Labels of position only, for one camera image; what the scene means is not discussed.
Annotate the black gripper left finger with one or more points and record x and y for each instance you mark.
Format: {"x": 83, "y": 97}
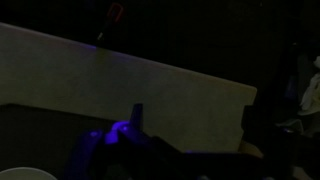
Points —
{"x": 78, "y": 164}

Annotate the dark placemat under plate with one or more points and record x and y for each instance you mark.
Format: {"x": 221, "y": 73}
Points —
{"x": 41, "y": 138}

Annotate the white crumpled cloth pile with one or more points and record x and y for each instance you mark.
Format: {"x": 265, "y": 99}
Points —
{"x": 309, "y": 103}

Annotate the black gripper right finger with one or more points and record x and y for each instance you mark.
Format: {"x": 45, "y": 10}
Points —
{"x": 136, "y": 119}

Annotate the red handled clamp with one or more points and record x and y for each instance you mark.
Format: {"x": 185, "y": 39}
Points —
{"x": 113, "y": 16}

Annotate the white round plate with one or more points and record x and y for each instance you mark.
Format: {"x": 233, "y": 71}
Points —
{"x": 24, "y": 173}

